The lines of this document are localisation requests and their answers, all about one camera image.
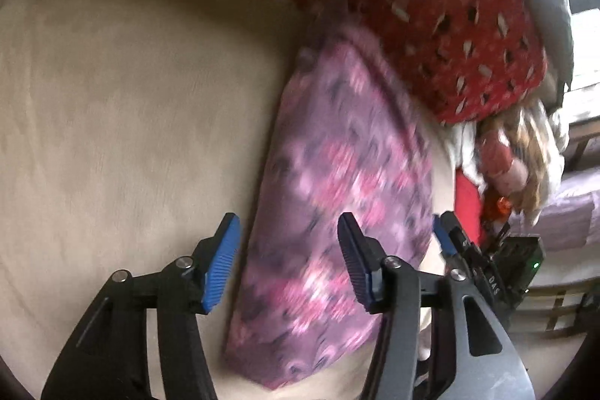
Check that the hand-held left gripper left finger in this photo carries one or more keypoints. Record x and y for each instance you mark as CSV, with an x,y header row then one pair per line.
x,y
220,262

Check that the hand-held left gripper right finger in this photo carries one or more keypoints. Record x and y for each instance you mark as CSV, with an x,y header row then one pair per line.
x,y
356,262

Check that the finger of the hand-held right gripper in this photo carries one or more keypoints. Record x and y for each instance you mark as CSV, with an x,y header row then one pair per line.
x,y
444,236

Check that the purple floral shirt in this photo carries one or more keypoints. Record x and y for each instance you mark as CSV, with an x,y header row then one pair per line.
x,y
328,175

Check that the red plush cushion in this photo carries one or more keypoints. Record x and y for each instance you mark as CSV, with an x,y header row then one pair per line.
x,y
468,203

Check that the lilac bedsheet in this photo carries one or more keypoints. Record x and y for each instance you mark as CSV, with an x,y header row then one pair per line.
x,y
567,212

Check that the white crumpled cloth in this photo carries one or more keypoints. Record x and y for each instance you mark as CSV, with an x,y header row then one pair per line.
x,y
461,147

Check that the pink plush toy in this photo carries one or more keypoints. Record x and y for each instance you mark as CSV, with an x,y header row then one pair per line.
x,y
504,165

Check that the beige fleece blanket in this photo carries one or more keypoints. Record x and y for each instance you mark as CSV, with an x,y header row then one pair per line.
x,y
117,100

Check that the dark framed window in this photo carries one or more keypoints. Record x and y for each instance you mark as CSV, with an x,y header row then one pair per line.
x,y
583,30

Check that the wooden furniture frame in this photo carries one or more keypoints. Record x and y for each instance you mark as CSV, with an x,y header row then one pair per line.
x,y
558,301

